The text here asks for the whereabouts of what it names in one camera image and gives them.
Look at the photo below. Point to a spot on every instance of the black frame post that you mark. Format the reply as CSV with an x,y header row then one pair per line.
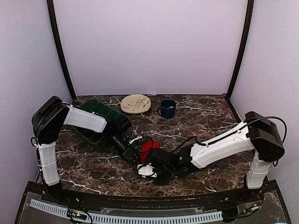
x,y
242,47
59,48

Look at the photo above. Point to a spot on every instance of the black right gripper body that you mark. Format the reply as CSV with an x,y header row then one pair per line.
x,y
167,173

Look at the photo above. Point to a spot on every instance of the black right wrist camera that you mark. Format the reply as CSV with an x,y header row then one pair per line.
x,y
155,161

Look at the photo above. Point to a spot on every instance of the dark blue mug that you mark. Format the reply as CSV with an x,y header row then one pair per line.
x,y
167,109

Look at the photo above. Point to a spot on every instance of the red santa sock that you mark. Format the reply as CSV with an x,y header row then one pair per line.
x,y
146,147

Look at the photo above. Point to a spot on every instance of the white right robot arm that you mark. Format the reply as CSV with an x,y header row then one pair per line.
x,y
256,133

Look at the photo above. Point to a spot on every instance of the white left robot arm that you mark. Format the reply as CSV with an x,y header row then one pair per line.
x,y
55,113

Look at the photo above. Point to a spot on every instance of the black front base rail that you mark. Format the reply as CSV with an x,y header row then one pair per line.
x,y
219,200

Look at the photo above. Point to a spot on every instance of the black right frame post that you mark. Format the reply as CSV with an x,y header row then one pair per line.
x,y
242,47

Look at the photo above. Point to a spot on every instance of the black left frame post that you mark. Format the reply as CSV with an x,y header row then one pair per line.
x,y
59,48

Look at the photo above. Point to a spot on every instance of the beige floral ceramic plate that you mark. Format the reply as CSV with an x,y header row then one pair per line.
x,y
135,104

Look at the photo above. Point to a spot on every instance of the green divided plastic tray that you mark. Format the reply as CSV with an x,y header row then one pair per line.
x,y
93,139

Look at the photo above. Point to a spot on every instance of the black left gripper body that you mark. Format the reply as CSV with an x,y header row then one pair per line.
x,y
121,149

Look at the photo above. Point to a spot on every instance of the white slotted cable duct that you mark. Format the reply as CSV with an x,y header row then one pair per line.
x,y
97,218

